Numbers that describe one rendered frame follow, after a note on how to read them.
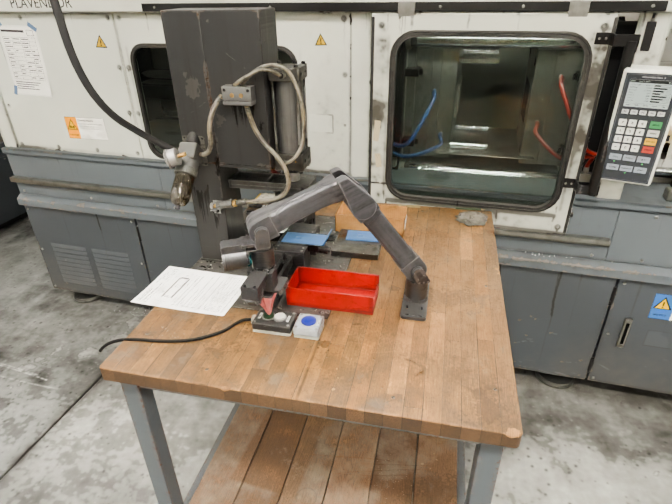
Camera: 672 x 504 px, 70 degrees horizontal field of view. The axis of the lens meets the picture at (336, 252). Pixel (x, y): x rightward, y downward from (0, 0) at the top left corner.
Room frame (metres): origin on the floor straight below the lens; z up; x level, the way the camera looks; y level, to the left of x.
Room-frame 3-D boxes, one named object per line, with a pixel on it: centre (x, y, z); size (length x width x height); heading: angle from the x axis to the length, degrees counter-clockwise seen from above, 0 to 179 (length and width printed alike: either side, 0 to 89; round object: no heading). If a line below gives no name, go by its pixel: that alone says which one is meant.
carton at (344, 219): (1.63, -0.14, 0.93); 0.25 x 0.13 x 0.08; 77
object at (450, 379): (1.32, -0.02, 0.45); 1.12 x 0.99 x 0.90; 167
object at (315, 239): (1.37, 0.09, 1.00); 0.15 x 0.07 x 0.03; 77
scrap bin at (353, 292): (1.16, 0.01, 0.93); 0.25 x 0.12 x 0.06; 77
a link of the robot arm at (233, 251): (1.02, 0.22, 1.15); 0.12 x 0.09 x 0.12; 105
